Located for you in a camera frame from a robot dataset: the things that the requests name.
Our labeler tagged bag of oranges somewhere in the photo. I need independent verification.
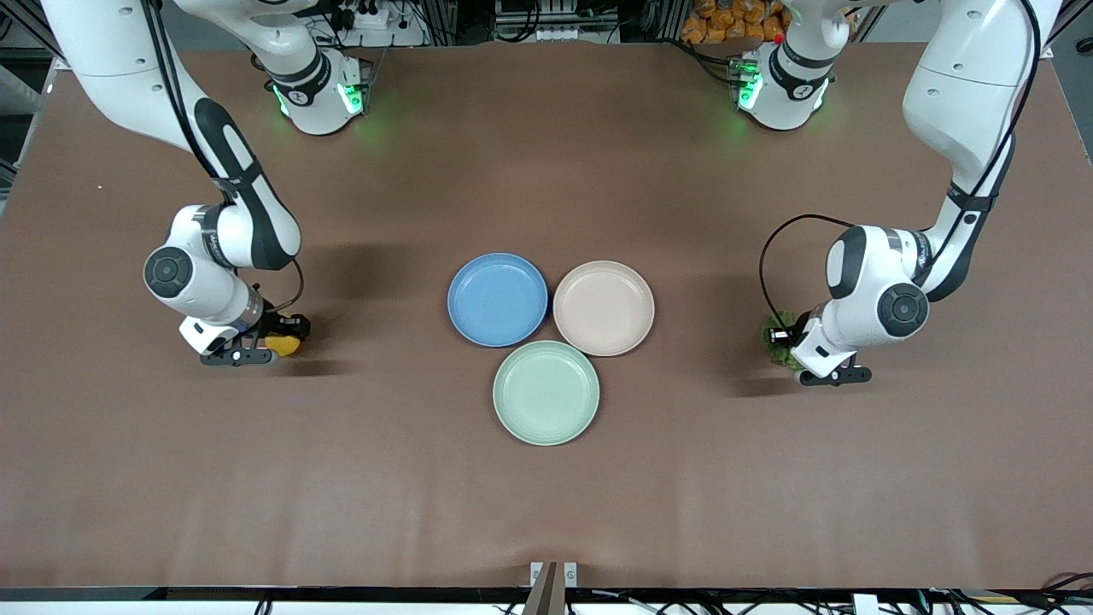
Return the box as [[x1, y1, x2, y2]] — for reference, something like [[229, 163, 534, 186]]
[[680, 0, 792, 45]]

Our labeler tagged green lettuce leaf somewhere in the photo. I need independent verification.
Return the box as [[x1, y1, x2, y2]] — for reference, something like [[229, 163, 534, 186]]
[[759, 311, 805, 371]]

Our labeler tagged pale green plate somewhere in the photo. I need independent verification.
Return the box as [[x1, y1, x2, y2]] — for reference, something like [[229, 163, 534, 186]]
[[492, 340, 601, 448]]

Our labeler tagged metal table edge bracket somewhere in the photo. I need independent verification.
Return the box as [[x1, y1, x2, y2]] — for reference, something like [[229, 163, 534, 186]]
[[522, 560, 579, 615]]

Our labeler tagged aluminium frame profile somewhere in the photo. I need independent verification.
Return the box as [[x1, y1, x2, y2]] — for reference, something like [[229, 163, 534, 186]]
[[1049, 0, 1093, 61], [0, 0, 71, 71]]

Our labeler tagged white power strip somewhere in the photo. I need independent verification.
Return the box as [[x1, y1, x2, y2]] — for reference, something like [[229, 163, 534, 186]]
[[328, 0, 404, 32]]

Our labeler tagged beige pink plate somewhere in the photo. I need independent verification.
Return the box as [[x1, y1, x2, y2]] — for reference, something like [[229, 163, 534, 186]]
[[552, 260, 656, 358]]

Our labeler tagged blue plate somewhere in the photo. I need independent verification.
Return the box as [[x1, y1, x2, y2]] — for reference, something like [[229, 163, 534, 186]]
[[447, 252, 549, 349]]

